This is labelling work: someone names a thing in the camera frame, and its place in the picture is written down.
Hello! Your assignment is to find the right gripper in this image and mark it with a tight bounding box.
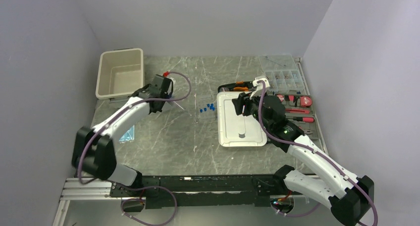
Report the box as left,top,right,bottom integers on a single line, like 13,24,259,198
232,88,272,131

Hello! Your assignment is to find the beige plastic bin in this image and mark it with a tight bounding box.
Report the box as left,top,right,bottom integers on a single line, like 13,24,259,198
96,48,145,99

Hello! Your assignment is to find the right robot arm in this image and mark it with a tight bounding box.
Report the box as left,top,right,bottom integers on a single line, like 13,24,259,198
232,93,378,226

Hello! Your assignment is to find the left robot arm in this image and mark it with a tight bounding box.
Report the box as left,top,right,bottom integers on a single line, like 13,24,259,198
71,73,173,196

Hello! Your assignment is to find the black orange tool case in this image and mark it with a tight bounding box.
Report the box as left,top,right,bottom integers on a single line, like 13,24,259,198
217,81,257,93

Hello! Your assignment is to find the white tray lid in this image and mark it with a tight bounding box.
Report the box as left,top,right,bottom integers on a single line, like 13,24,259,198
216,92,267,147

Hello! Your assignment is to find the clear test tube rack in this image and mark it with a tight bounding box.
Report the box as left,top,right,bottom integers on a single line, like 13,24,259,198
195,94,217,122

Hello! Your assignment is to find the blue plastic bag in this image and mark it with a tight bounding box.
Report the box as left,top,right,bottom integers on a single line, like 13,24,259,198
119,125,135,143

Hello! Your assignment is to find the red utility knife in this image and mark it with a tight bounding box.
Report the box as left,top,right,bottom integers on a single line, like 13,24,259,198
285,109,311,114

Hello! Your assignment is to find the clear compartment organizer box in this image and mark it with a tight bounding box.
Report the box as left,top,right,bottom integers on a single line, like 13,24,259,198
259,54,306,94

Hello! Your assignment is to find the grey tool tray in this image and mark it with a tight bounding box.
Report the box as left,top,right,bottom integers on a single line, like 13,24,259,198
275,94,320,140

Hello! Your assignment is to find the red tape measure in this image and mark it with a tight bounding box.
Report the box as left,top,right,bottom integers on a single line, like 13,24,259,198
299,96,313,108

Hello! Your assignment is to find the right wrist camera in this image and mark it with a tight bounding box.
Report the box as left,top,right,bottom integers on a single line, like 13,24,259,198
250,75,270,98

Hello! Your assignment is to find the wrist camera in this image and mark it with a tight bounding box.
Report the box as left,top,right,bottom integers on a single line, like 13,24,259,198
250,75,270,98
163,71,176,85

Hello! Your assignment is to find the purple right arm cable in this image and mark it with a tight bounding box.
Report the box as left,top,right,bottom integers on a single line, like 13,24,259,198
257,80,378,226

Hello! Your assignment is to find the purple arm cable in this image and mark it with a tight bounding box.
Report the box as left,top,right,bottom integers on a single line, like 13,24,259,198
77,70,193,186
257,80,378,226

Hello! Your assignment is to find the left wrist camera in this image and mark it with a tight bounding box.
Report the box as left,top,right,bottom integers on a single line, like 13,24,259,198
163,71,176,85

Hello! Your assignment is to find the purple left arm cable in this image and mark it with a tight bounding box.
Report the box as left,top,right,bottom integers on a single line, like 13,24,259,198
77,70,193,186

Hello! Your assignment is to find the red handled screwdriver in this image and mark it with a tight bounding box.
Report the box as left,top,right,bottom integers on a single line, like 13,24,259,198
293,117,315,123

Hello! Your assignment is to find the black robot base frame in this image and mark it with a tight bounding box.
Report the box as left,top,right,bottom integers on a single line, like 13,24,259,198
110,174,296,212

